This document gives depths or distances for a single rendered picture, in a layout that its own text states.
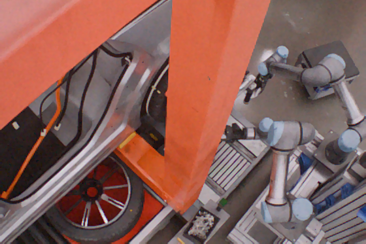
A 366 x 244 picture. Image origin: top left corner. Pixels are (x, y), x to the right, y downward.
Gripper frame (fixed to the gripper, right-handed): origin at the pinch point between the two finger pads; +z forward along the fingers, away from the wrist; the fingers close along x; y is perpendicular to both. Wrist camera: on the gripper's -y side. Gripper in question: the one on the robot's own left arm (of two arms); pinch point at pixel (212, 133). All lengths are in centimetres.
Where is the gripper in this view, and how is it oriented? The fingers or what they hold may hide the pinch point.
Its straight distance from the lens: 246.7
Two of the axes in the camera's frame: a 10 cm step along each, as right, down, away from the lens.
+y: -0.6, 4.4, 9.0
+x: -0.4, -9.0, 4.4
